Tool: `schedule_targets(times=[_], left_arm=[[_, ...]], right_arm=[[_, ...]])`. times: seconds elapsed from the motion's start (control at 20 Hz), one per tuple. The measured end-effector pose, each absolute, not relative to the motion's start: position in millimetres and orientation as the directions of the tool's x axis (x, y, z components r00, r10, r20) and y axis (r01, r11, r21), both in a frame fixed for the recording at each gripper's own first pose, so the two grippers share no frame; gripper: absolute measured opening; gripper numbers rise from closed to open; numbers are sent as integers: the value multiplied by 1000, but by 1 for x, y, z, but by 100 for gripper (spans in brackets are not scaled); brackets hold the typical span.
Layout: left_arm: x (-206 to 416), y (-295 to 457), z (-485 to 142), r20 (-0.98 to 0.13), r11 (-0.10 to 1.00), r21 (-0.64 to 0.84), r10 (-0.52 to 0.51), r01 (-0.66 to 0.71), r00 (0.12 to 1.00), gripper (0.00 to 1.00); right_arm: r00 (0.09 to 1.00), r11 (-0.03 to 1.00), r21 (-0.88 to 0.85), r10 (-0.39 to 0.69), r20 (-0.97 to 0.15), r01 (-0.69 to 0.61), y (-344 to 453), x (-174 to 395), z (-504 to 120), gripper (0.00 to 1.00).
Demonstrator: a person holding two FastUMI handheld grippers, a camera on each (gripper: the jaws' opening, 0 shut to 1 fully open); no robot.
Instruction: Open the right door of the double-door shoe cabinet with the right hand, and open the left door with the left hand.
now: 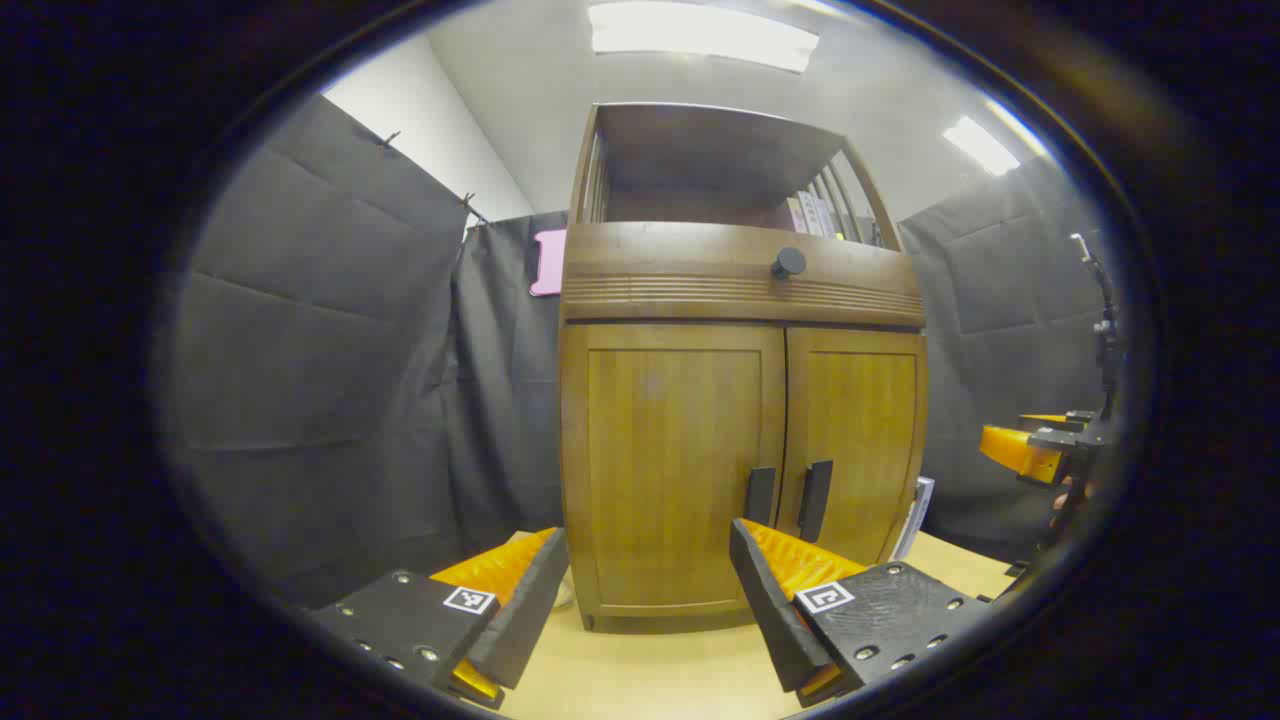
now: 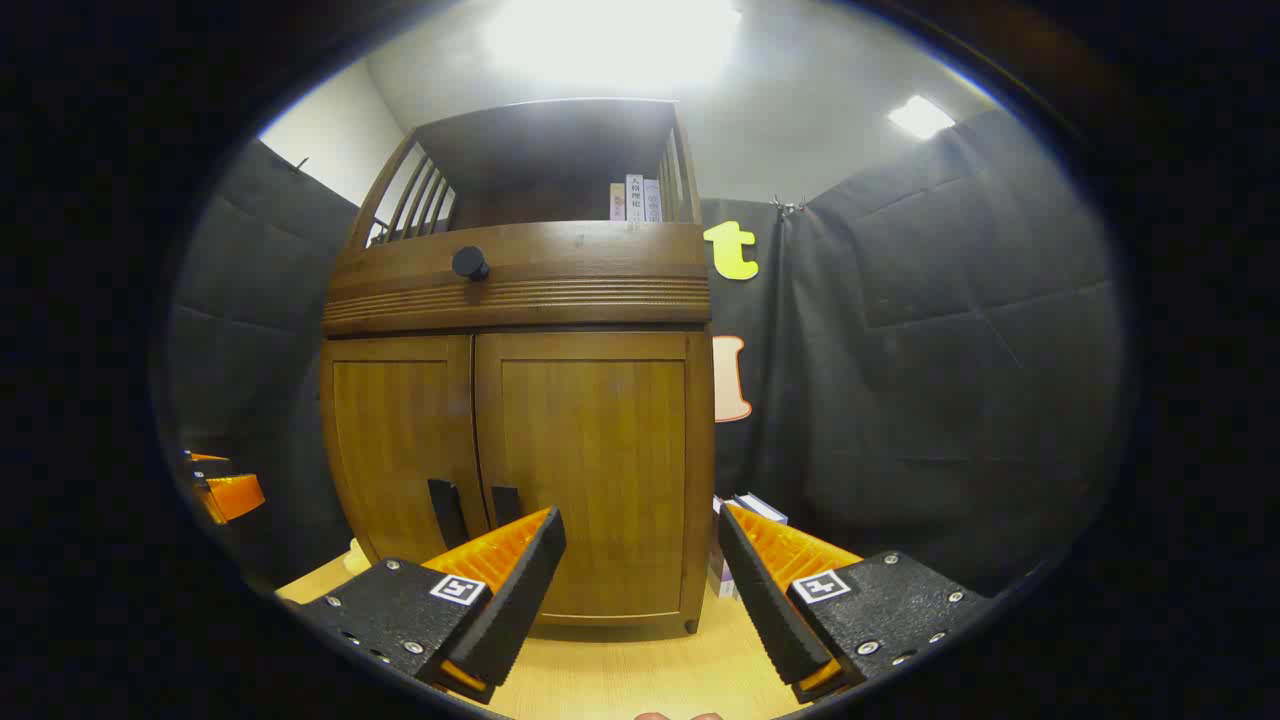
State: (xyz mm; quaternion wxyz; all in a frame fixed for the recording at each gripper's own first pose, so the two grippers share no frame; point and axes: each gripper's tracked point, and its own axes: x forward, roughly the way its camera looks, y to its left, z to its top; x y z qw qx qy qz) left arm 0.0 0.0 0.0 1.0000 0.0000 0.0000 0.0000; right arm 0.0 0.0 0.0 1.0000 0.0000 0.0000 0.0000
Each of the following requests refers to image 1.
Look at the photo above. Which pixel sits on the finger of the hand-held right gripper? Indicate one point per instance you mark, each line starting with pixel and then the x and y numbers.
pixel 1060 419
pixel 1020 455

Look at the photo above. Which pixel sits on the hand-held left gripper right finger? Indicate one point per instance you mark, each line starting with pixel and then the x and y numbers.
pixel 765 610

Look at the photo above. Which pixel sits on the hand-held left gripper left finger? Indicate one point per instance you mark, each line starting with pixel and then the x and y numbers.
pixel 525 620

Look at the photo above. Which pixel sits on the wooden cabinet door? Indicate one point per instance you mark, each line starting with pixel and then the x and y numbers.
pixel 670 450
pixel 860 430

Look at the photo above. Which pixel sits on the wooden double-door shoe cabinet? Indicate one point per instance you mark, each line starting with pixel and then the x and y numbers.
pixel 700 165

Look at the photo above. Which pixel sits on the pale round object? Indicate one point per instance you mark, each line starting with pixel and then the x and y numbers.
pixel 566 590

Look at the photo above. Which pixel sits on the blue spine book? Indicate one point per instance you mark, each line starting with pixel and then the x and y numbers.
pixel 925 500

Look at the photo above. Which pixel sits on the black table edge clamp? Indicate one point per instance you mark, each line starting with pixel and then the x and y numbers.
pixel 1017 571

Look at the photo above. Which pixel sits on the white striped spine book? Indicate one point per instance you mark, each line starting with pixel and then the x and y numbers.
pixel 905 535

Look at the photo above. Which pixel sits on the ceiling light panel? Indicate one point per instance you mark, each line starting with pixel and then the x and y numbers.
pixel 980 145
pixel 700 35

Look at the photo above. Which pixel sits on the black round drawer knob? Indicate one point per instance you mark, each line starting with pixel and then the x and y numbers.
pixel 788 263

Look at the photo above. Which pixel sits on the black backdrop cloth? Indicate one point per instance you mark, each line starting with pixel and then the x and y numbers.
pixel 300 350

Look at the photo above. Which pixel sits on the wooden drawer front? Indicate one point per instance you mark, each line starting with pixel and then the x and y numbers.
pixel 660 260

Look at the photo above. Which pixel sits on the metal backdrop clip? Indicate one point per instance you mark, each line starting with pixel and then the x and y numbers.
pixel 390 140
pixel 473 207

